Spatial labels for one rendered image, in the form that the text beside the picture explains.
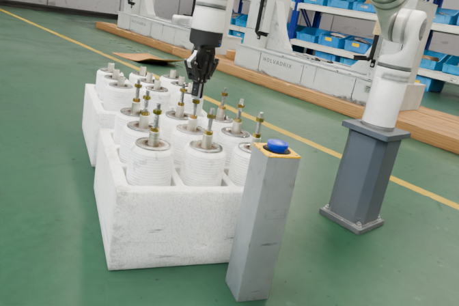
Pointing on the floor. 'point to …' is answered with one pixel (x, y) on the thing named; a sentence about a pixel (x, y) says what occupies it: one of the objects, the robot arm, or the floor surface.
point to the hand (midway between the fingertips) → (197, 90)
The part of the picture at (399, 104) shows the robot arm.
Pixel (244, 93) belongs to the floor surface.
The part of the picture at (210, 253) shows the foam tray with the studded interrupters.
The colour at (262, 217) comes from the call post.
